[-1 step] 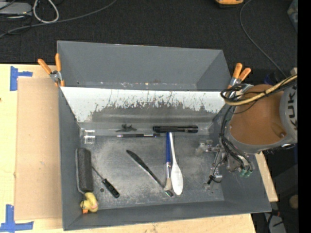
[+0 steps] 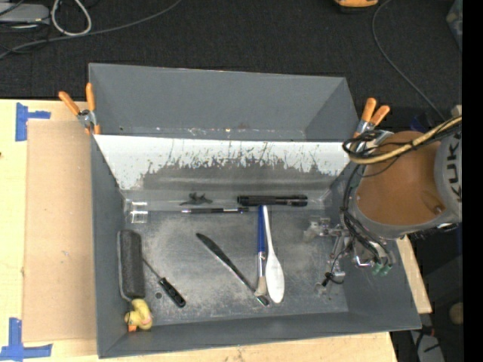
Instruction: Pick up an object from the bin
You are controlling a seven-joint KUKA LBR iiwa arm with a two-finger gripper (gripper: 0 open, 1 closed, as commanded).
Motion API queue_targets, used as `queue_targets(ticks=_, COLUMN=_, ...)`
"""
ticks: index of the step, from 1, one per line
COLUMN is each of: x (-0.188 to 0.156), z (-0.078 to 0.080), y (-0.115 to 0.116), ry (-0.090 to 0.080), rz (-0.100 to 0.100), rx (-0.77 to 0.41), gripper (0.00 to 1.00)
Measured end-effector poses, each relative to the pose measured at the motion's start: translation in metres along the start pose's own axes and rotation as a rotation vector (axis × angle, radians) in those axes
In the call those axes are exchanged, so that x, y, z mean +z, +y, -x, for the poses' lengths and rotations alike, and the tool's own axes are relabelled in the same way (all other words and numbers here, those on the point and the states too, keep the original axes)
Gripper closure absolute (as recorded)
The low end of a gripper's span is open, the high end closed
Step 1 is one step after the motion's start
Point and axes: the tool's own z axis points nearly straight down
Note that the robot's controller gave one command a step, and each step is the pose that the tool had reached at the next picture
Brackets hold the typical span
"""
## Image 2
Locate white plastic spoon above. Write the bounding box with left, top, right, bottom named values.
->
left=262, top=204, right=286, bottom=304

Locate black plastic knife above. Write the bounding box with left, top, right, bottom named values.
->
left=195, top=232, right=258, bottom=294

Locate black pen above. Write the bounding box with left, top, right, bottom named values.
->
left=180, top=207, right=251, bottom=215

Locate grey metal bin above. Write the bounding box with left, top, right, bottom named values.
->
left=87, top=62, right=423, bottom=359

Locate clear plastic cube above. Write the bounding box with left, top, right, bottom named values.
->
left=125, top=199, right=149, bottom=224

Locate black paint roller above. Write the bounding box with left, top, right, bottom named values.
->
left=117, top=229, right=187, bottom=308

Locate yellow rubber duck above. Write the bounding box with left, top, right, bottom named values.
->
left=124, top=298, right=154, bottom=333

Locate brown cardboard board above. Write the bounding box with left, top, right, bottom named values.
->
left=21, top=118, right=100, bottom=343

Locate black cylinder on white bracket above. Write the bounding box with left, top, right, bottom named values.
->
left=315, top=269, right=346, bottom=293

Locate blue-handled brush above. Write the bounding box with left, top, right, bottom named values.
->
left=254, top=204, right=272, bottom=308

